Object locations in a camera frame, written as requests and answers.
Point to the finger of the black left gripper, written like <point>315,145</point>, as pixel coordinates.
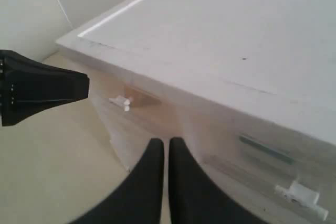
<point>29,87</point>

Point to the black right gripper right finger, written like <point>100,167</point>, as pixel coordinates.
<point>194,197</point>

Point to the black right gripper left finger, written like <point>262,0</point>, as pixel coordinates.
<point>138,199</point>

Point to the clear drawer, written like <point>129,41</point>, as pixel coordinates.
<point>131,116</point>
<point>281,174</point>

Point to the white plastic drawer cabinet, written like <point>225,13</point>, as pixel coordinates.
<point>273,60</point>

